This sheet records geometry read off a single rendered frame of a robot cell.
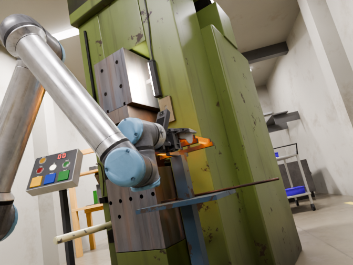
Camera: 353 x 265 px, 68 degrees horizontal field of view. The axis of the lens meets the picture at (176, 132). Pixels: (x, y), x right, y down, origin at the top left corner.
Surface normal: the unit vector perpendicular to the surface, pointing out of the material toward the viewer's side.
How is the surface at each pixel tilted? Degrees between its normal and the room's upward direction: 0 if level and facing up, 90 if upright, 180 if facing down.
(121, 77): 90
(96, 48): 90
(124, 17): 90
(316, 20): 90
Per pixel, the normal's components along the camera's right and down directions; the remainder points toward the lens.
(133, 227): -0.54, -0.07
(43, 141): -0.16, -0.18
